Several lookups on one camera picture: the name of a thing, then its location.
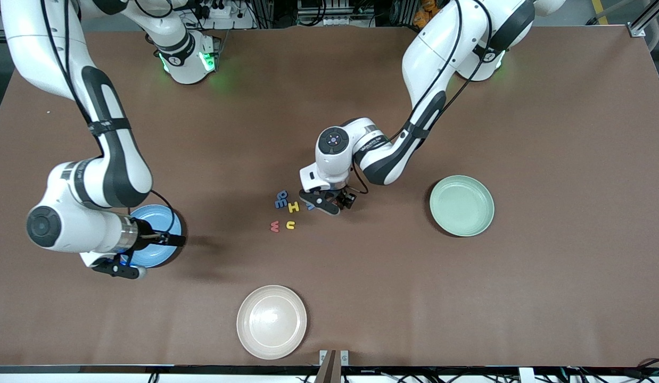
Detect aluminium frame post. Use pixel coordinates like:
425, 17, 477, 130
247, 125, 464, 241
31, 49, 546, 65
630, 0, 659, 38

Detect orange bags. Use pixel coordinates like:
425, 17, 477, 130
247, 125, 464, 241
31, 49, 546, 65
413, 0, 442, 30

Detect metal camera pole bracket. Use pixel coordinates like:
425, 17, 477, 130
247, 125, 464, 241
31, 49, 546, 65
319, 349, 350, 383

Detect green plate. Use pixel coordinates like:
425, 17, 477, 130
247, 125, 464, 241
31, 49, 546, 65
429, 175, 495, 237

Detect black equipment rack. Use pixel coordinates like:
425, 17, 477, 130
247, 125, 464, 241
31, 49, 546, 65
296, 0, 375, 27

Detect beige plate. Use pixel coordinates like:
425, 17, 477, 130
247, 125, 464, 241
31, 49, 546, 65
236, 285, 308, 360

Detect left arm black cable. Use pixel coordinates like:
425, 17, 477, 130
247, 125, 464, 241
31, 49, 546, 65
350, 0, 495, 195

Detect white power strip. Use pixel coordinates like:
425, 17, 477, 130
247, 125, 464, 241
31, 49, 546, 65
194, 3, 232, 19

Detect blue plate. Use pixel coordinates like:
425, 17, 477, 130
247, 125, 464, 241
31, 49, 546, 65
122, 204, 182, 268

